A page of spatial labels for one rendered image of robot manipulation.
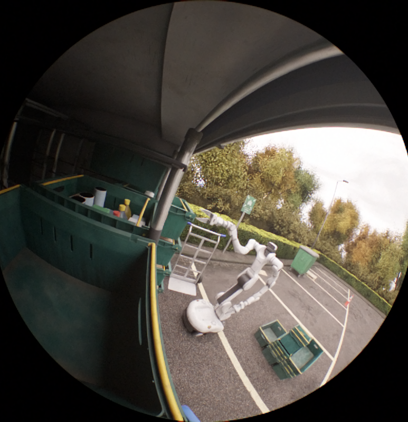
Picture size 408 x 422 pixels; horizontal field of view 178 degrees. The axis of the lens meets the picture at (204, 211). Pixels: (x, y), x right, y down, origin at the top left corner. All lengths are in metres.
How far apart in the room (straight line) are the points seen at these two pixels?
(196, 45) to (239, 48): 0.08
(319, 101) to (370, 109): 0.06
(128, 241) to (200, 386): 1.96
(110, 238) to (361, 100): 0.49
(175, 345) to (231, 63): 2.28
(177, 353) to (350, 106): 2.15
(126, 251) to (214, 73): 0.49
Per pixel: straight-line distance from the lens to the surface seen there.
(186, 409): 0.25
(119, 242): 0.37
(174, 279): 2.80
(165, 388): 0.20
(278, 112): 0.21
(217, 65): 0.33
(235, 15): 0.27
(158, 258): 1.09
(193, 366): 2.08
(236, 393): 2.30
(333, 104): 0.17
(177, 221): 0.93
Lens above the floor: 1.92
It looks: 11 degrees down
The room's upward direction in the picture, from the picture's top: 24 degrees clockwise
